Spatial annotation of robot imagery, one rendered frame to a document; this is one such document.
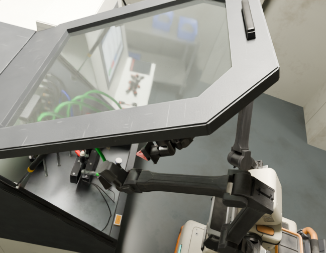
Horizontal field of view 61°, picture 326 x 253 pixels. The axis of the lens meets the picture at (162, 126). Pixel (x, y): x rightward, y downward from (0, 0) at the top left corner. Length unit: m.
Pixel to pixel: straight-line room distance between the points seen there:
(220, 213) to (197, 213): 1.17
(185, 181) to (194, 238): 1.36
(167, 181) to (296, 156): 2.82
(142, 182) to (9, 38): 0.86
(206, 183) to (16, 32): 1.05
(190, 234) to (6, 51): 1.69
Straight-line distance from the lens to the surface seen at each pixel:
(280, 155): 3.49
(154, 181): 0.93
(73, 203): 1.59
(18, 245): 1.66
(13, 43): 1.37
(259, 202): 0.85
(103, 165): 1.03
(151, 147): 1.21
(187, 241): 2.20
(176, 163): 2.82
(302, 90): 4.22
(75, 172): 1.50
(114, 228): 1.41
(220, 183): 0.85
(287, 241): 1.77
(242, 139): 1.37
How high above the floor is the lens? 2.27
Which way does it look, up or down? 47 degrees down
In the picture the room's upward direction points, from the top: 19 degrees clockwise
